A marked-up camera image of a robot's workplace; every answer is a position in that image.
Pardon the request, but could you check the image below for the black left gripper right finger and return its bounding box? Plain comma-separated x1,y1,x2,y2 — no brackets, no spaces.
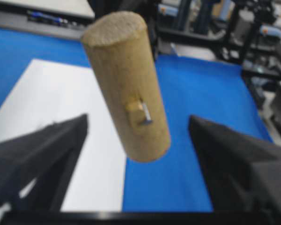
188,115,281,216

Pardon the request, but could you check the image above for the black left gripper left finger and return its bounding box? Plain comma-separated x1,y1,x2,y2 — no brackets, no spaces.
0,114,88,211

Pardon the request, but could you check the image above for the wooden mallet hammer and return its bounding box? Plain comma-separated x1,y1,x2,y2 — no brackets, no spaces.
81,11,171,162

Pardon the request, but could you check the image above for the large white foam board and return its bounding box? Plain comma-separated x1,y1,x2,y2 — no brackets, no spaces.
0,59,126,212

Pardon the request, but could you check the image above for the grey tray with pens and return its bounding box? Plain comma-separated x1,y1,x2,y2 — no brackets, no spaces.
0,0,95,40

